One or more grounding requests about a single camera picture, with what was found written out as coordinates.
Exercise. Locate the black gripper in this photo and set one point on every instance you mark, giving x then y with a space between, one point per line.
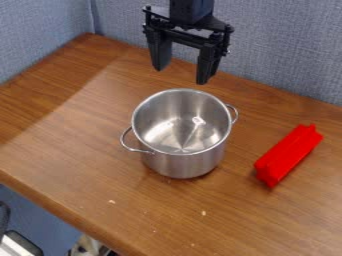
187 14

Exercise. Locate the red plastic block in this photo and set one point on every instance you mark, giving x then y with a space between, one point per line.
284 155

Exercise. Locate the stainless steel pot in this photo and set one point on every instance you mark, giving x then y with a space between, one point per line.
182 126

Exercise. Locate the grey box under table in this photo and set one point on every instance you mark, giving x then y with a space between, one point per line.
16 245

